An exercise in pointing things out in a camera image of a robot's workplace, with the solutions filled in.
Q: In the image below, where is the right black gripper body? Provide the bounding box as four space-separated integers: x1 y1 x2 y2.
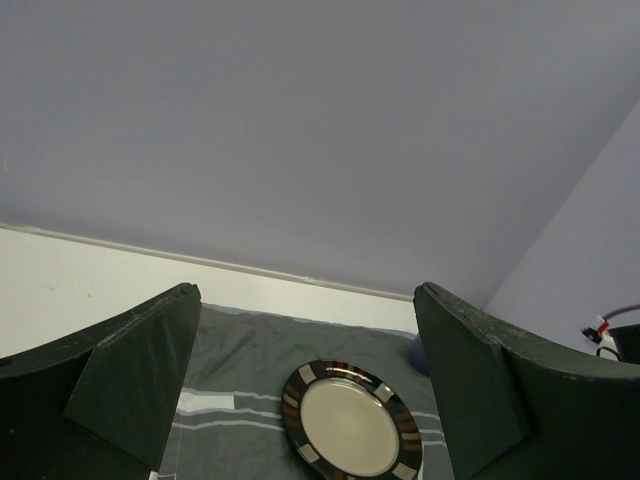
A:
609 324 640 364

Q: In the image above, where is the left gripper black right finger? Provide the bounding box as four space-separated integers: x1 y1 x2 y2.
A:
413 282 639 479

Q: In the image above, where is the purple white cup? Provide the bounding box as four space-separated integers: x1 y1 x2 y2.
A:
408 334 429 376

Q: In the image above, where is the grey striped cloth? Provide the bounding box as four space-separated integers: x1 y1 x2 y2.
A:
158 307 454 479

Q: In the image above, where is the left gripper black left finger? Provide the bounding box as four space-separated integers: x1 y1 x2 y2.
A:
1 283 201 479

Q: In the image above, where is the dark rimmed dinner plate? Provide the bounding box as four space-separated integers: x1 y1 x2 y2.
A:
280 360 423 479

